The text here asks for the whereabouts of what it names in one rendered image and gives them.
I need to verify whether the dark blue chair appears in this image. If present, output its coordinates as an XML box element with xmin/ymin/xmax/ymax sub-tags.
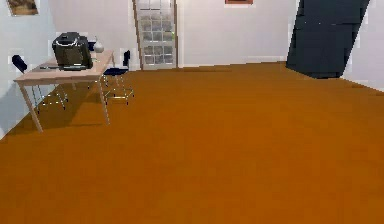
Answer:
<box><xmin>101</xmin><ymin>49</ymin><xmax>135</xmax><ymax>106</ymax></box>
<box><xmin>11</xmin><ymin>54</ymin><xmax>69</xmax><ymax>115</ymax></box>

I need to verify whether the glass paned room door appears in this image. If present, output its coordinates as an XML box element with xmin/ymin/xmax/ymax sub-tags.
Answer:
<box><xmin>133</xmin><ymin>0</ymin><xmax>179</xmax><ymax>71</ymax></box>

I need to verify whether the black coffee machine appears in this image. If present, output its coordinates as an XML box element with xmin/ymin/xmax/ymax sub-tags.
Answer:
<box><xmin>51</xmin><ymin>31</ymin><xmax>94</xmax><ymax>70</ymax></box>

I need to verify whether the light wooden table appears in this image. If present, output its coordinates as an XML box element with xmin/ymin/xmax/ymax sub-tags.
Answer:
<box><xmin>13</xmin><ymin>49</ymin><xmax>116</xmax><ymax>134</ymax></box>

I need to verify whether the dark blue tall cupboard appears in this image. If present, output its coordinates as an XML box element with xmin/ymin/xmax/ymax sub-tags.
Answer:
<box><xmin>285</xmin><ymin>0</ymin><xmax>371</xmax><ymax>80</ymax></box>

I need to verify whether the brown framed wall picture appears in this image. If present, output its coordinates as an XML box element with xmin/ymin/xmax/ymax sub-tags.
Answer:
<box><xmin>7</xmin><ymin>0</ymin><xmax>40</xmax><ymax>17</ymax></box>

